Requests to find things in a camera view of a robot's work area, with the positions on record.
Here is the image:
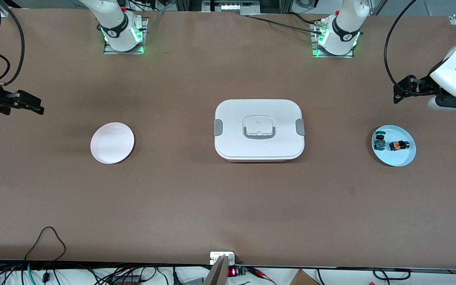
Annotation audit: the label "white lidded box grey latches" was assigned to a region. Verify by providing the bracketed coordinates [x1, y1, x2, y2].
[214, 99, 305, 163]

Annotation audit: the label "light blue round plate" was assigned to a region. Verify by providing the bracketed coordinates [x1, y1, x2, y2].
[372, 125, 416, 167]

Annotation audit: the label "pink round plate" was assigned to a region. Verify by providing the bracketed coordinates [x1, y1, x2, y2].
[90, 122, 135, 164]

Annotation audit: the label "white lit panel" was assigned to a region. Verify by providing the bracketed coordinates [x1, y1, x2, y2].
[220, 2, 261, 13]

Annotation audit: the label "brown cardboard piece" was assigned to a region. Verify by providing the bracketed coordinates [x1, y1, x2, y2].
[289, 269, 320, 285]

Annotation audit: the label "aluminium profile beam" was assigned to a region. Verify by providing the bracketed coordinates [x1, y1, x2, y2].
[203, 255, 230, 285]

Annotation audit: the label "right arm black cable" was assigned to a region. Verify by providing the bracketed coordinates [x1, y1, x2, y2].
[0, 0, 26, 86]

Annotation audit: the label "green push-button switch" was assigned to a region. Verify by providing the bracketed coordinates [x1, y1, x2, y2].
[374, 130, 387, 151]

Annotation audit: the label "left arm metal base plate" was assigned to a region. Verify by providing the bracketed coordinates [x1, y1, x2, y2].
[311, 22, 354, 59]

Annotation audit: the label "black looped cable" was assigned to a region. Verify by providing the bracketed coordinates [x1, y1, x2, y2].
[24, 226, 67, 262]

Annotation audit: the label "black cable on tabletop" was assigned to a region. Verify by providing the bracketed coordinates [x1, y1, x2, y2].
[244, 14, 324, 34]

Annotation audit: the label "black coiled cable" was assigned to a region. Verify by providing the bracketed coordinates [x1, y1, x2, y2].
[372, 268, 411, 281]

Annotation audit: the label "red clip lead wire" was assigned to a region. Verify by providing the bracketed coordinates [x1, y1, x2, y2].
[249, 267, 277, 285]

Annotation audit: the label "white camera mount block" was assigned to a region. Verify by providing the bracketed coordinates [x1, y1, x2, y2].
[210, 252, 236, 265]

